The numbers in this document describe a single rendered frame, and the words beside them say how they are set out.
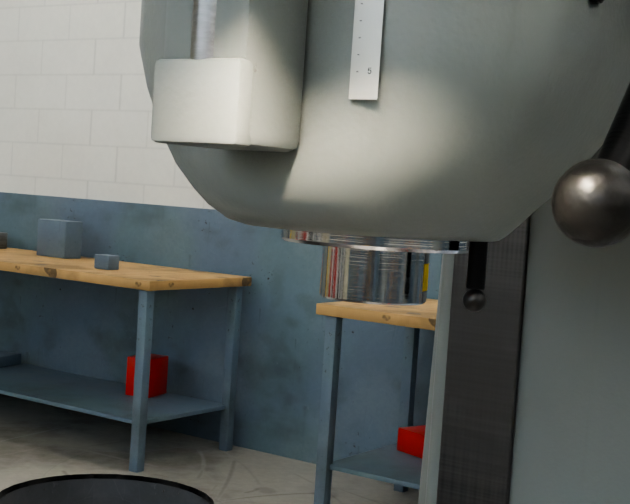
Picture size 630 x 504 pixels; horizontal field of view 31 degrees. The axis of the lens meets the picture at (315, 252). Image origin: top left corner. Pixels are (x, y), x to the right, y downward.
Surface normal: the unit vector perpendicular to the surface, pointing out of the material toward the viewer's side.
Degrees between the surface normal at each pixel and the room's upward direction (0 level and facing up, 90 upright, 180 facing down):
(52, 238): 90
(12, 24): 90
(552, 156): 118
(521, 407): 90
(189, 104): 90
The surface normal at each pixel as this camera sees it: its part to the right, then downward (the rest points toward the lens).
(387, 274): 0.21, 0.07
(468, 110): 0.23, 0.44
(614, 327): -0.56, 0.00
